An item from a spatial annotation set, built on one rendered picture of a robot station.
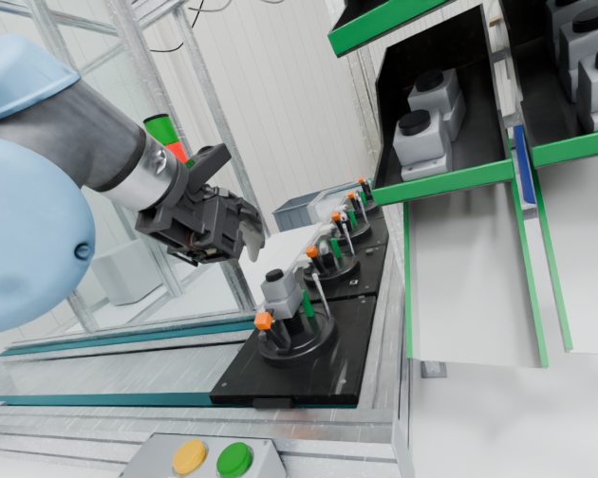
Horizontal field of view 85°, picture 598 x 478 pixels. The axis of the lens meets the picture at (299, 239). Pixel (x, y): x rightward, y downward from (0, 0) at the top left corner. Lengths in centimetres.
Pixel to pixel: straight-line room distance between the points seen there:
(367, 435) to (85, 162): 39
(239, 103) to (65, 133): 380
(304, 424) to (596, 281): 37
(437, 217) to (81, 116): 42
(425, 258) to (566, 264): 15
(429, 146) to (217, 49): 391
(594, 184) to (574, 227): 6
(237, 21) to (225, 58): 50
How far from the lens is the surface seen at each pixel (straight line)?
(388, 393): 47
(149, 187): 34
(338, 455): 47
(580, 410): 59
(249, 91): 421
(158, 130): 70
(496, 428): 56
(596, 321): 47
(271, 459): 48
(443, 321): 46
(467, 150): 41
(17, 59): 31
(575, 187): 52
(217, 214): 39
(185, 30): 185
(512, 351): 44
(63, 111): 31
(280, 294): 53
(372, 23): 36
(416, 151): 36
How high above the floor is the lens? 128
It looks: 16 degrees down
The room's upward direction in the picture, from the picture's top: 20 degrees counter-clockwise
